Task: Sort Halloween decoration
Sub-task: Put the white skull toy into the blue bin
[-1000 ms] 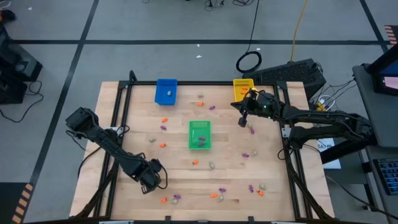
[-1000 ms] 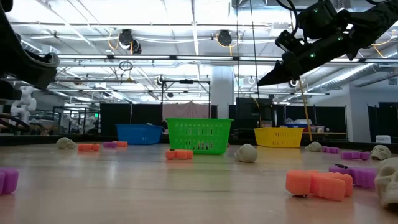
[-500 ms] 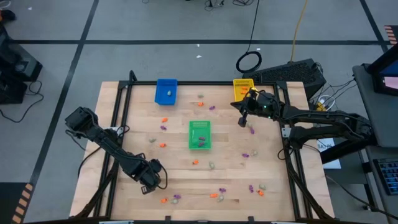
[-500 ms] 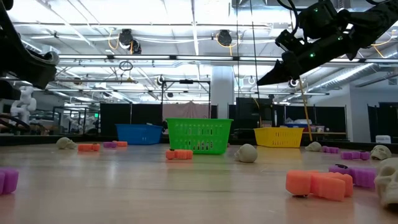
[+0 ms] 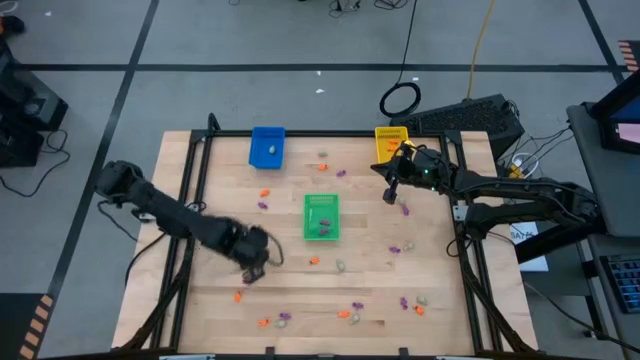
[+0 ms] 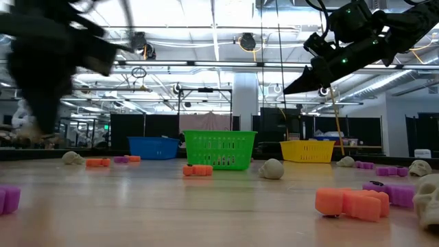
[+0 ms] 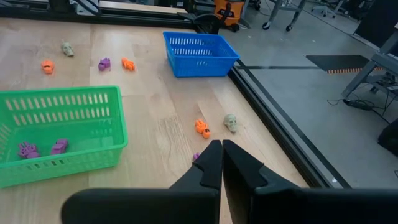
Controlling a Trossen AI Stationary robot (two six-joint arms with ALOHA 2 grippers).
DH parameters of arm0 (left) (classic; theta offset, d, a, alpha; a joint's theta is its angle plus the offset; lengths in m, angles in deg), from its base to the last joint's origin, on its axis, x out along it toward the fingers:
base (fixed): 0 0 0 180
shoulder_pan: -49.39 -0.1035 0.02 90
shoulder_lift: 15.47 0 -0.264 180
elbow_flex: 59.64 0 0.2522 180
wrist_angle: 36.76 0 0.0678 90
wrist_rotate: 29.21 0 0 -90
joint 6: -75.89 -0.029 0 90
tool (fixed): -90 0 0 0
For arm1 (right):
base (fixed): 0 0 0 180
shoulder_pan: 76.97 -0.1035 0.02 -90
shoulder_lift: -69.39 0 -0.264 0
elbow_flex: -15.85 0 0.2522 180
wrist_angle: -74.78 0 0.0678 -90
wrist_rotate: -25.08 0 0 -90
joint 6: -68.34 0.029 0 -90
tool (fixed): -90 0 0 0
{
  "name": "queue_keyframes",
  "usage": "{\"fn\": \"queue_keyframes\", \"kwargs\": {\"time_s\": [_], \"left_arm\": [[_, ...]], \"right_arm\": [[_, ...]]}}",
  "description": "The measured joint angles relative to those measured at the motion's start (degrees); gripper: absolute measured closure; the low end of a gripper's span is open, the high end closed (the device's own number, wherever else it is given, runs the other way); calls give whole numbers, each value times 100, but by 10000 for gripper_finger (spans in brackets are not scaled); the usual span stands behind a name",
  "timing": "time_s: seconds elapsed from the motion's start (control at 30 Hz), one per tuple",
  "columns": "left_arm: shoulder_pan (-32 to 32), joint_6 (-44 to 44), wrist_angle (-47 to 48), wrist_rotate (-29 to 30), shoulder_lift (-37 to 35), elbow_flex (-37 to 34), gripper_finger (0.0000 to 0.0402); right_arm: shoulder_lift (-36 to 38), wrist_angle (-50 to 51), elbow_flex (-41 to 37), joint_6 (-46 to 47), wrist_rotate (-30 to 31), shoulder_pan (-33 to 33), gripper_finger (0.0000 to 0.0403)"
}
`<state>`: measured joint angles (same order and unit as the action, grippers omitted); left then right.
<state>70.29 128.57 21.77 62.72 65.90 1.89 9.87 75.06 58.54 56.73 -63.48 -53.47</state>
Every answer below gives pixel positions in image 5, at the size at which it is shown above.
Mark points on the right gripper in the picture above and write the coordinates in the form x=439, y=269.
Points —
x=391, y=196

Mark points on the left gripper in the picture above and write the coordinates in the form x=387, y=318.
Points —
x=247, y=247

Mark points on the purple skeleton figure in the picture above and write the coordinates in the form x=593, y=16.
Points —
x=405, y=210
x=262, y=205
x=323, y=232
x=325, y=223
x=403, y=303
x=394, y=249
x=253, y=275
x=341, y=173
x=357, y=305
x=285, y=316

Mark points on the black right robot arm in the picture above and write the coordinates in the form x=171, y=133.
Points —
x=525, y=192

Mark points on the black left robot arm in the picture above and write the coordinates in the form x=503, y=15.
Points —
x=150, y=200

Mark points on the yellow plastic basket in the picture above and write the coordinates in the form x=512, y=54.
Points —
x=382, y=135

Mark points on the green plastic basket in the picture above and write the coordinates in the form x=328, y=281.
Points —
x=315, y=210

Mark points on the white-rimmed black device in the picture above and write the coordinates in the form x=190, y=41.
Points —
x=187, y=357
x=452, y=357

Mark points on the blue plastic basket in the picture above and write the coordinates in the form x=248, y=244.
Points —
x=260, y=160

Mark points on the yellow power plug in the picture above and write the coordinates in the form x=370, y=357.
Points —
x=515, y=172

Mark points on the white paper sheet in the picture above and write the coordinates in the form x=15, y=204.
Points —
x=522, y=235

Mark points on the black desk support beam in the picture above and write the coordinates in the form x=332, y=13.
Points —
x=550, y=245

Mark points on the grey desk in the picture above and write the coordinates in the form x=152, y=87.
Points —
x=595, y=170

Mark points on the black monitor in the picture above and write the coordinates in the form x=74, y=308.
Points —
x=612, y=102

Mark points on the black mat orange stripes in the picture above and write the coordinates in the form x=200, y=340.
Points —
x=15, y=330
x=630, y=52

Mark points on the black keyboard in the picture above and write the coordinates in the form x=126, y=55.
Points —
x=625, y=282

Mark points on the black floor equipment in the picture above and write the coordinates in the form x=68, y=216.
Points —
x=25, y=110

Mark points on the black orange object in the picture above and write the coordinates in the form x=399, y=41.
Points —
x=12, y=24

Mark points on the white metal bracket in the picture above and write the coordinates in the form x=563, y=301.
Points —
x=460, y=212

